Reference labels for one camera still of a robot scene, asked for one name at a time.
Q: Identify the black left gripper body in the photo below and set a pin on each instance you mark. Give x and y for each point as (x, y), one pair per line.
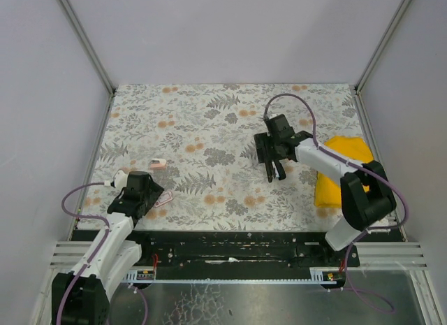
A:
(149, 194)

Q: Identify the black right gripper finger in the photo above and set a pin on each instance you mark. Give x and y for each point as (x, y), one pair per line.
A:
(280, 173)
(270, 170)

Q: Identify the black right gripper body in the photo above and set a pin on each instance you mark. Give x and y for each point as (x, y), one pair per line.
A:
(267, 149)

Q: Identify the small pink white stapler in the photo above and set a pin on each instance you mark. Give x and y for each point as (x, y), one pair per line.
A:
(157, 164)

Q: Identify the red white staple box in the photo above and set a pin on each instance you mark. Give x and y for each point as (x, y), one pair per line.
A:
(165, 198)

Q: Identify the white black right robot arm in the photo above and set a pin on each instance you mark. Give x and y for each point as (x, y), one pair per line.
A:
(366, 196)

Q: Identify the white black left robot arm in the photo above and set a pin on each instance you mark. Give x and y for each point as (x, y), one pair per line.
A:
(83, 294)

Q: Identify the floral patterned table mat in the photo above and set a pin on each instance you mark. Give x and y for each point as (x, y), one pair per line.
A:
(206, 135)

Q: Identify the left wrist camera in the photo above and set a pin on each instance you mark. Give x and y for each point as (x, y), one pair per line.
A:
(134, 181)

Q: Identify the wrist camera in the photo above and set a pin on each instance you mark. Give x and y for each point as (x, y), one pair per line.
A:
(134, 181)
(279, 127)

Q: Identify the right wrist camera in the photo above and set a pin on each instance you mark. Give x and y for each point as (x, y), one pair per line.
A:
(279, 127)

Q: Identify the aluminium frame post right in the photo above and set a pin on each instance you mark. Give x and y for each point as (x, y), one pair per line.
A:
(383, 43)

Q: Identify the aluminium frame post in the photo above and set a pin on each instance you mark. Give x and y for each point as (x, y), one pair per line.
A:
(80, 33)
(383, 43)

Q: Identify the white slotted cable duct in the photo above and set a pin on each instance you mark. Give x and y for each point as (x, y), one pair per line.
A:
(216, 276)

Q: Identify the aluminium frame post left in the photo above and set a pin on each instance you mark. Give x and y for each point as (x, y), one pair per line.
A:
(80, 33)

